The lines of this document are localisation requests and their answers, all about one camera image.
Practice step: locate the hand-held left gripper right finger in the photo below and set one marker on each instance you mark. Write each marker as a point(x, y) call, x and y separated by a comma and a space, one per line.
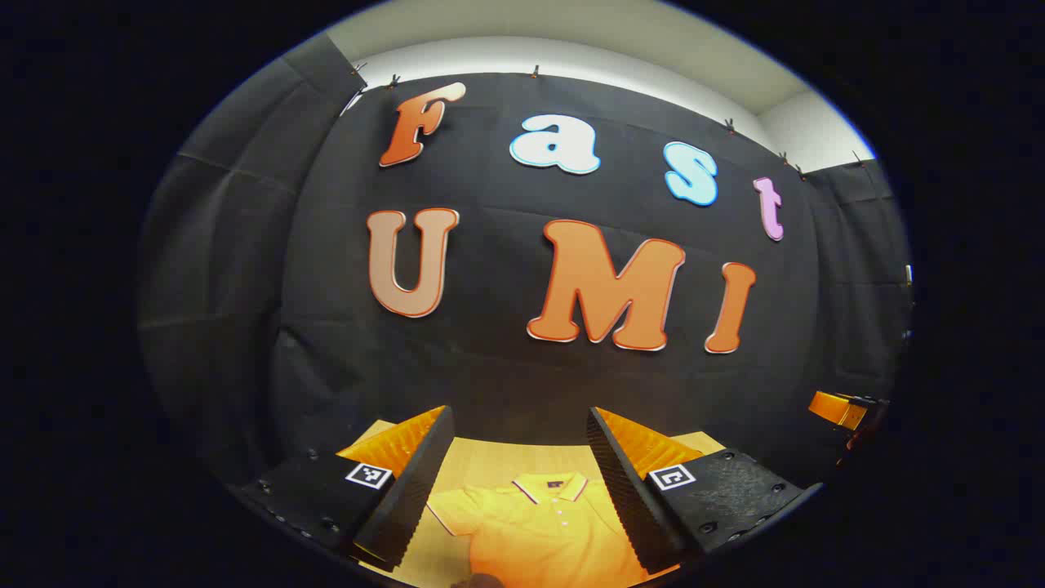
point(620, 482)

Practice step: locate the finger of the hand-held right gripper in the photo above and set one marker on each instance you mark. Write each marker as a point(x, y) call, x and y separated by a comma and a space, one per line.
point(834, 408)

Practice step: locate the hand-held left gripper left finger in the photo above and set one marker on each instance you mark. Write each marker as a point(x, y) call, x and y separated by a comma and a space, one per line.
point(416, 482)

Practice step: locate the black backdrop cloth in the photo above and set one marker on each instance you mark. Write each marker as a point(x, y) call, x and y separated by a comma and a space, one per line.
point(490, 180)

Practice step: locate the orange polo T-shirt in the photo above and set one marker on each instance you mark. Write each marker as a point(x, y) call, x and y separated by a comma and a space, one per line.
point(539, 539)

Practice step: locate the row of small cloth clips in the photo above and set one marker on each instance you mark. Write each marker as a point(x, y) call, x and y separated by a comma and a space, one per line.
point(393, 81)

